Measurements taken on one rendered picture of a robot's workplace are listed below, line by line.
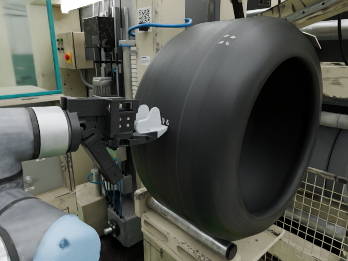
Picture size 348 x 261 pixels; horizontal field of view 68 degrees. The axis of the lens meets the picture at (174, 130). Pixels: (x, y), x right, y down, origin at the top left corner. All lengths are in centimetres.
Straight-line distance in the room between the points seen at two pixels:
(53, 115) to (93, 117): 7
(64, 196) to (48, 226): 78
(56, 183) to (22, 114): 73
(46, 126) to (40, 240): 16
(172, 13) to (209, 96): 48
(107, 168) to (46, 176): 63
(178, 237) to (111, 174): 43
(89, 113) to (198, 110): 20
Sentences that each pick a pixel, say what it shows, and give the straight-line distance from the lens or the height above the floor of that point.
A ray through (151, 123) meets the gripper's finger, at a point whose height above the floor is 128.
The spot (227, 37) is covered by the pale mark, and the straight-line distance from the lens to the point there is 57.
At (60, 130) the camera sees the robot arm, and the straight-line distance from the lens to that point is 39.
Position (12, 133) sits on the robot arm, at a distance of 38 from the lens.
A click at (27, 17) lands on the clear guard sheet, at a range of 97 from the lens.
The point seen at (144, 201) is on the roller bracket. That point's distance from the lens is 94.
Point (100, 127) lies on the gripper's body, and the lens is 44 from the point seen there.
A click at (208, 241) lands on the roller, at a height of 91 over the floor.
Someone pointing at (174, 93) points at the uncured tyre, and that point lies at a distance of 54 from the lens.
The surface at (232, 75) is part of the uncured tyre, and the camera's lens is 52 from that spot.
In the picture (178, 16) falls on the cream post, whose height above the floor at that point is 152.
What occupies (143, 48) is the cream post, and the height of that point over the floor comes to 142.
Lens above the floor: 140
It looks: 16 degrees down
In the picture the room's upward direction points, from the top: straight up
